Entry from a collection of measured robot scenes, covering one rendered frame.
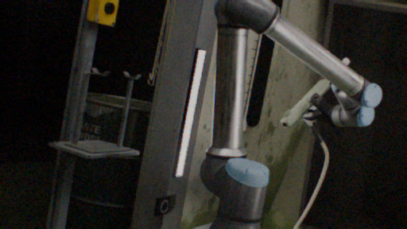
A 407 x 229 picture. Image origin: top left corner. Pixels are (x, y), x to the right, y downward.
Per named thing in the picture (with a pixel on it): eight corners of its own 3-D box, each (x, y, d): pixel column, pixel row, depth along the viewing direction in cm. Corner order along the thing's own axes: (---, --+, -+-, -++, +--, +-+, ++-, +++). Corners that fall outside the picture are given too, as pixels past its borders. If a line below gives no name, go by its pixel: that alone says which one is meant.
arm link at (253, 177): (226, 218, 185) (237, 165, 184) (209, 203, 201) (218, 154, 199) (269, 220, 192) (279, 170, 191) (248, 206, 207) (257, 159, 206)
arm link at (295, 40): (252, -19, 183) (390, 89, 212) (238, -17, 194) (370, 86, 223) (234, 11, 181) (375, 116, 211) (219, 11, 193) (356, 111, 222)
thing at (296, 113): (308, 158, 252) (284, 118, 244) (301, 157, 256) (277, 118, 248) (368, 92, 275) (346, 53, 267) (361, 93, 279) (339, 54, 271)
